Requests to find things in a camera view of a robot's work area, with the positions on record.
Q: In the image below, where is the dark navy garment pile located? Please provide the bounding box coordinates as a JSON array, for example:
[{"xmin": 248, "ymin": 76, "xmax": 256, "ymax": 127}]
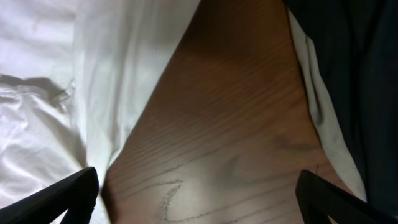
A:
[{"xmin": 285, "ymin": 0, "xmax": 397, "ymax": 217}]

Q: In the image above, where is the white t-shirt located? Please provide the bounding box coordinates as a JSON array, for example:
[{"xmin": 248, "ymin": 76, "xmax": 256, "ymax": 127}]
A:
[{"xmin": 1, "ymin": 0, "xmax": 199, "ymax": 223}]

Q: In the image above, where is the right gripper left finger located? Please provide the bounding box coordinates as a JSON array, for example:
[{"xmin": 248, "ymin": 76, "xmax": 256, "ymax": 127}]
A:
[{"xmin": 1, "ymin": 167, "xmax": 99, "ymax": 224}]

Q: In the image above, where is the white garment under pile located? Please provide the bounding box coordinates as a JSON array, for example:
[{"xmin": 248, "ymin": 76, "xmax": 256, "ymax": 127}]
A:
[{"xmin": 287, "ymin": 9, "xmax": 367, "ymax": 202}]

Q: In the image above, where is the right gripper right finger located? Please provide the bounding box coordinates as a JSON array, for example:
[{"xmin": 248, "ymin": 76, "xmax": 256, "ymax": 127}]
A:
[{"xmin": 295, "ymin": 170, "xmax": 397, "ymax": 224}]

